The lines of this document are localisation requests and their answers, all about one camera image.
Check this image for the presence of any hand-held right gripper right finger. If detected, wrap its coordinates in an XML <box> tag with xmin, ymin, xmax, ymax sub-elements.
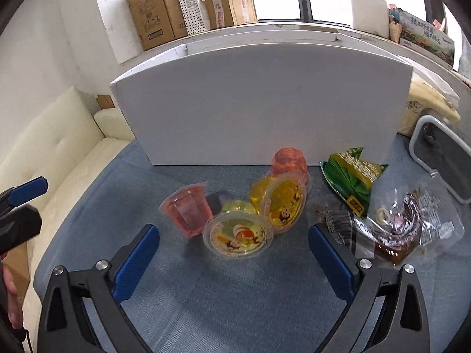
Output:
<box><xmin>308</xmin><ymin>224</ymin><xmax>431</xmax><ymax>353</ymax></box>

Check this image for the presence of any cream leather sofa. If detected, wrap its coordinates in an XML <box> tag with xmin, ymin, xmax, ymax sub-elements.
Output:
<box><xmin>0</xmin><ymin>86</ymin><xmax>135</xmax><ymax>339</ymax></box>

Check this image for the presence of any tall brown cardboard box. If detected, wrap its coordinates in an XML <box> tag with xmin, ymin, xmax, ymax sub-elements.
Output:
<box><xmin>127</xmin><ymin>0</ymin><xmax>188</xmax><ymax>51</ymax></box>

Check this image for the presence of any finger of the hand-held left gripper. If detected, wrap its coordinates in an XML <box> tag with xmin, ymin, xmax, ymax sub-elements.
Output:
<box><xmin>0</xmin><ymin>176</ymin><xmax>49</xmax><ymax>212</ymax></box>
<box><xmin>0</xmin><ymin>206</ymin><xmax>42</xmax><ymax>254</ymax></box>

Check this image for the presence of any pale yellow jelly cup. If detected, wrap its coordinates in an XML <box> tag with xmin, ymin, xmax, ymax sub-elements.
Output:
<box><xmin>203</xmin><ymin>199</ymin><xmax>273</xmax><ymax>260</ymax></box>

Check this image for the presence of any white square box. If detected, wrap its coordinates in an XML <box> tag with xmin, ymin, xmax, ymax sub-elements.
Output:
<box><xmin>349</xmin><ymin>0</ymin><xmax>391</xmax><ymax>39</ymax></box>

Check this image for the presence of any orange jelly cup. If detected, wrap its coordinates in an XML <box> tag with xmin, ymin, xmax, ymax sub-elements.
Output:
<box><xmin>271</xmin><ymin>148</ymin><xmax>311</xmax><ymax>184</ymax></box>

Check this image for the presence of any yellow tissue pack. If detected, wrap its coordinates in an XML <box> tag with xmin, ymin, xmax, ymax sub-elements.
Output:
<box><xmin>395</xmin><ymin>55</ymin><xmax>471</xmax><ymax>136</ymax></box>

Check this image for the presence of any small green leaf-print packet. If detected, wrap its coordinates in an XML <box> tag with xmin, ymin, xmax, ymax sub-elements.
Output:
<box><xmin>319</xmin><ymin>147</ymin><xmax>389</xmax><ymax>218</ymax></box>

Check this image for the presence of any dotted white gift bag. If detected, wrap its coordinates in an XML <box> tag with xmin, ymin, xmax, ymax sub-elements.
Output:
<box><xmin>173</xmin><ymin>0</ymin><xmax>207</xmax><ymax>36</ymax></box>

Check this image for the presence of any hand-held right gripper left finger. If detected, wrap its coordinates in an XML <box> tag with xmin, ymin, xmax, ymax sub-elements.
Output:
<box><xmin>37</xmin><ymin>224</ymin><xmax>160</xmax><ymax>353</ymax></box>

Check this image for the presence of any small open cardboard box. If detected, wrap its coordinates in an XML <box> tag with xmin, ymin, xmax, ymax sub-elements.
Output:
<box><xmin>199</xmin><ymin>0</ymin><xmax>258</xmax><ymax>30</ymax></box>

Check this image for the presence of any white cardboard box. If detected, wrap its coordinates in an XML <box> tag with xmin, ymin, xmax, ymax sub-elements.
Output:
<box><xmin>109</xmin><ymin>26</ymin><xmax>414</xmax><ymax>166</ymax></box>

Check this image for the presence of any landscape-print long box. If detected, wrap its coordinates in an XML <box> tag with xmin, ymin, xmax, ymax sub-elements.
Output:
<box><xmin>398</xmin><ymin>9</ymin><xmax>456</xmax><ymax>67</ymax></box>

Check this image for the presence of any pink jelly cup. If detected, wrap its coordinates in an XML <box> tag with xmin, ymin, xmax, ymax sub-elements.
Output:
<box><xmin>159</xmin><ymin>183</ymin><xmax>214</xmax><ymax>241</ymax></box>

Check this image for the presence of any person's left hand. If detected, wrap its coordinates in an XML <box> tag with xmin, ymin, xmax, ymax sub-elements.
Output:
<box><xmin>0</xmin><ymin>263</ymin><xmax>23</xmax><ymax>329</ymax></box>

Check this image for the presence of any grey desk speaker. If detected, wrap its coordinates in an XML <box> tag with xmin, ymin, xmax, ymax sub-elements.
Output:
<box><xmin>408</xmin><ymin>115</ymin><xmax>471</xmax><ymax>204</ymax></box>

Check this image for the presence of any clear packet brown snack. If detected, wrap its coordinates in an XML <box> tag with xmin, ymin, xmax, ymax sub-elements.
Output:
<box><xmin>307</xmin><ymin>171</ymin><xmax>465</xmax><ymax>265</ymax></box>

